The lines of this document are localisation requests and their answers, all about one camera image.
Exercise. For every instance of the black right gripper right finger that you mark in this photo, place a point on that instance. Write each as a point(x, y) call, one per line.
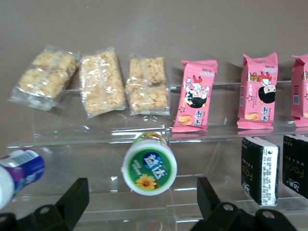
point(211, 211)

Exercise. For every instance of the blue gum bottle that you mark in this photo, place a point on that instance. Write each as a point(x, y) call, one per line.
point(22, 168)

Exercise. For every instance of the black snack packet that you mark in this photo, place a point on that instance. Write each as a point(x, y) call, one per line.
point(255, 173)
point(296, 166)

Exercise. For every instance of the pink cartoon snack packet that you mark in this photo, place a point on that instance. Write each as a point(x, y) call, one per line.
point(300, 96)
point(195, 101)
point(258, 96)

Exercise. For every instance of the clear-wrapped rice crispy bar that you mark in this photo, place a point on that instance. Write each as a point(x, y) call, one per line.
point(146, 86)
point(102, 84)
point(45, 74)

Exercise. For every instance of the green gum bottle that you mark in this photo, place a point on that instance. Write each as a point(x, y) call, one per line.
point(149, 168)

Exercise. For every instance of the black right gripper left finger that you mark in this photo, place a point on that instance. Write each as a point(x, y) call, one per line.
point(72, 204)

